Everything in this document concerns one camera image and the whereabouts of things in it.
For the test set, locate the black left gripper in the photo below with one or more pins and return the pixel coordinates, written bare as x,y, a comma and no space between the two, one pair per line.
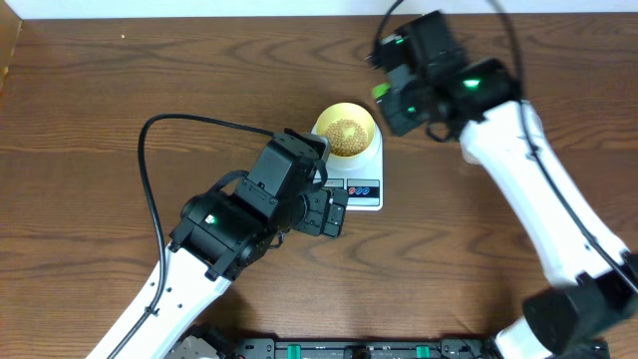
312,220

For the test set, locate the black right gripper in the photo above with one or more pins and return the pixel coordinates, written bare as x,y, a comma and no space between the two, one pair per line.
398,123

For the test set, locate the green plastic measuring scoop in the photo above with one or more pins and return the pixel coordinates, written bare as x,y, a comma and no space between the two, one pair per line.
380,90

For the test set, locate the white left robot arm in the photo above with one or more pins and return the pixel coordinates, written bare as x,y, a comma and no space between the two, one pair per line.
220,233

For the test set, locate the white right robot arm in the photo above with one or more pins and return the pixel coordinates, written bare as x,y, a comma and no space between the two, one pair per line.
592,274

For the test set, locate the white digital kitchen scale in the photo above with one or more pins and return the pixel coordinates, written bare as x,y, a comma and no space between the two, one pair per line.
362,177

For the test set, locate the yellow plastic bowl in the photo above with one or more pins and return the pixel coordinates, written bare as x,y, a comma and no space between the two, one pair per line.
349,111

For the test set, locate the soybeans in yellow bowl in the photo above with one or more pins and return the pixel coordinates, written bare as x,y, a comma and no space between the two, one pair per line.
347,138

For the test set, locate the clear container of soybeans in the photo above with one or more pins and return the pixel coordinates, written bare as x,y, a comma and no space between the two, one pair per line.
468,158

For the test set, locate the cardboard side panel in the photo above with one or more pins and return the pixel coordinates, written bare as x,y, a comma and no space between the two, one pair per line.
10,28

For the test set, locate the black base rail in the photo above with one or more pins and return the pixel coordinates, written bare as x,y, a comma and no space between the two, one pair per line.
207,342

